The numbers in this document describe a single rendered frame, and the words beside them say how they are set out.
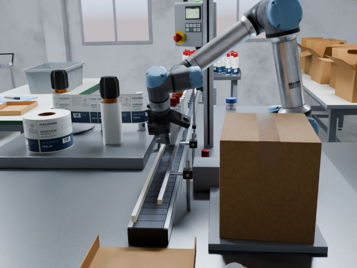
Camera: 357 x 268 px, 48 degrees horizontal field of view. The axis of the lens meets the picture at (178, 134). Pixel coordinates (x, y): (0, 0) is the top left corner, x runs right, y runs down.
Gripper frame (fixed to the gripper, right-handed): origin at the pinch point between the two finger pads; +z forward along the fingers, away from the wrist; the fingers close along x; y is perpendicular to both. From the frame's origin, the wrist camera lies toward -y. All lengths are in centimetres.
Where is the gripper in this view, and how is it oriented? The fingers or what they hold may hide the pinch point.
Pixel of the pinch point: (170, 143)
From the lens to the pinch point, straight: 157.5
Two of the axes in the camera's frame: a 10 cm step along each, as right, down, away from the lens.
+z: 0.7, 7.0, 7.1
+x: -0.7, 7.2, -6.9
